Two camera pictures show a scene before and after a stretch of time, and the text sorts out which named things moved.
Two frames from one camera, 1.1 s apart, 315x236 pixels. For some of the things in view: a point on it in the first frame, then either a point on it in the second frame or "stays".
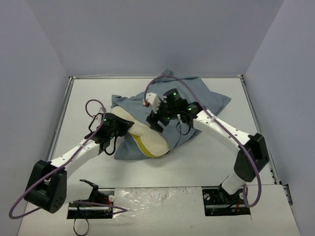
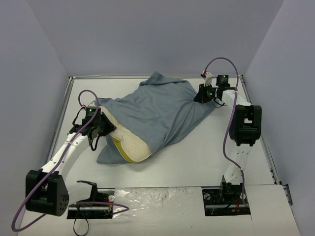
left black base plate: [100, 205] stays
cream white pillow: [149, 140] -> [132, 148]
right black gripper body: [155, 120] -> [201, 94]
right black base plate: [217, 202] stays
